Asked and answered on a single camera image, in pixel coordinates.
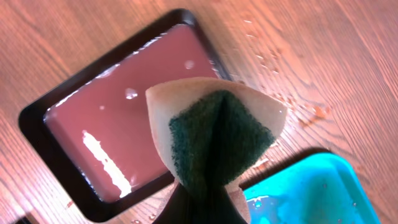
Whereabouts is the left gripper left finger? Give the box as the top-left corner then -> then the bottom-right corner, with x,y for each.
153,184 -> 201,224

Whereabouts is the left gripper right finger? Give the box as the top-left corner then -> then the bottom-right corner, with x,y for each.
203,187 -> 247,224

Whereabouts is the green scrubbing sponge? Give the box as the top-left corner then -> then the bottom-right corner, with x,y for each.
146,77 -> 287,223

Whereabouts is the blue plastic tray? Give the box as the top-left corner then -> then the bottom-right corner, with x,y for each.
244,152 -> 379,224

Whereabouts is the black tray with red water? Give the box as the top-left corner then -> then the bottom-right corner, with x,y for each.
18,9 -> 229,222

